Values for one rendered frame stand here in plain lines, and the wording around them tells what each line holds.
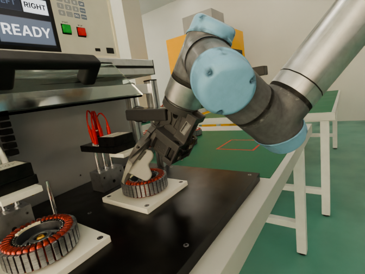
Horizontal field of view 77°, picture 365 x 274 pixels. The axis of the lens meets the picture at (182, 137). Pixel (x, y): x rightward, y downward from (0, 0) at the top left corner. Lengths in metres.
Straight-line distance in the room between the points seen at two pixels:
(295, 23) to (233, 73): 5.34
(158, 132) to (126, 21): 4.24
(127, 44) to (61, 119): 3.88
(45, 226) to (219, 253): 0.30
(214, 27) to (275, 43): 5.26
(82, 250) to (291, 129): 0.38
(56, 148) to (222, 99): 0.54
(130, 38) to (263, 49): 2.88
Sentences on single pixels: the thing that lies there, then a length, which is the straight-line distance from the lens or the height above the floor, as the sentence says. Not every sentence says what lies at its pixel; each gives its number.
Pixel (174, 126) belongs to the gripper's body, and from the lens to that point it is 0.46.
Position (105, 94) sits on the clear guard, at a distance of 0.32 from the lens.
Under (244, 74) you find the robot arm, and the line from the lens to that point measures 0.28.
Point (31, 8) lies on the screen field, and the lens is 0.63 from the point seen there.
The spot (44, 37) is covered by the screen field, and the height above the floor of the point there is 1.16.
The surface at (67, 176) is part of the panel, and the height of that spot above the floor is 0.81.
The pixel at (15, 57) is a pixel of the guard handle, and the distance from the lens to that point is 0.27.
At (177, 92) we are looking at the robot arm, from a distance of 0.41.
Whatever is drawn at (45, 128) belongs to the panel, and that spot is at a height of 0.96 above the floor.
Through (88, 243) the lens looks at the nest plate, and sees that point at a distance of 0.44.
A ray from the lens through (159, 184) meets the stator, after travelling 0.54.
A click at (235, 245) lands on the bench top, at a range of 0.43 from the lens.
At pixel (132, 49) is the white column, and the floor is 1.85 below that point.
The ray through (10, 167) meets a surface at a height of 0.92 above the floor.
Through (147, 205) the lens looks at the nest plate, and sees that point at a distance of 0.51.
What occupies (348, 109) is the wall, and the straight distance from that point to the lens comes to 5.50.
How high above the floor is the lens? 1.01
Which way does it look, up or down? 11 degrees down
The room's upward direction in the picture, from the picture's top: 8 degrees counter-clockwise
